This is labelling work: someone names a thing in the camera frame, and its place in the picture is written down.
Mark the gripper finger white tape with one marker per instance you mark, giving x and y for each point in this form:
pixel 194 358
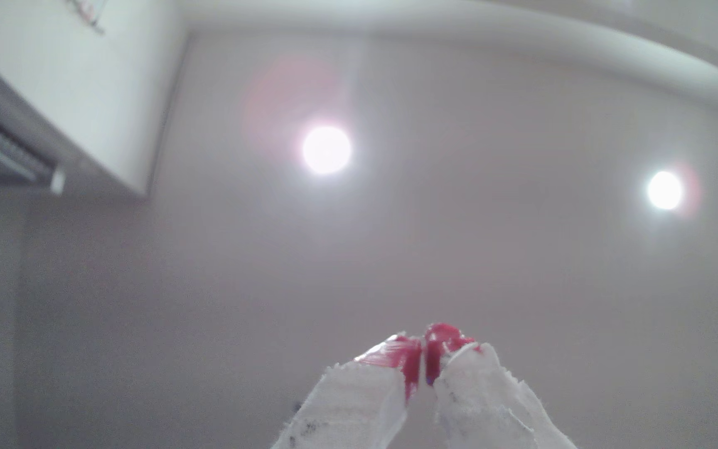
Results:
pixel 483 405
pixel 353 405

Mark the round ceiling light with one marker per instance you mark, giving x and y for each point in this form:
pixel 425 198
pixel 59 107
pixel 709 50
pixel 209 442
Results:
pixel 326 149
pixel 665 190

